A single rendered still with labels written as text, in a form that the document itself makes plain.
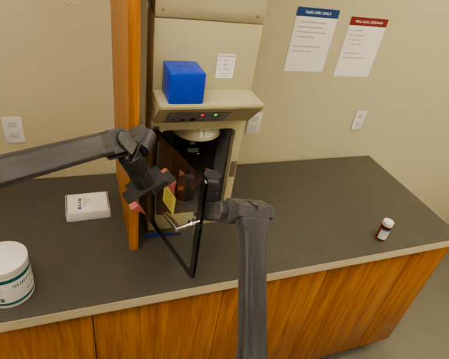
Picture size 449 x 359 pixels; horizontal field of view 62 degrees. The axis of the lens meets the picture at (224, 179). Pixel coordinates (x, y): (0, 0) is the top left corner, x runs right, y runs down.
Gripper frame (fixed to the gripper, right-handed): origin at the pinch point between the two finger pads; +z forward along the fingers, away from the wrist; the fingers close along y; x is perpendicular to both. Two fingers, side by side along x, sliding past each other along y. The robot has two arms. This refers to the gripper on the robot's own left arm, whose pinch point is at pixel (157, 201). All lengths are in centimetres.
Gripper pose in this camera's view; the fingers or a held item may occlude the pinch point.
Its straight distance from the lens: 108.0
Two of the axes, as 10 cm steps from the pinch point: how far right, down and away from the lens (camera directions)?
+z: 2.3, 6.3, 7.4
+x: 5.4, 5.6, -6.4
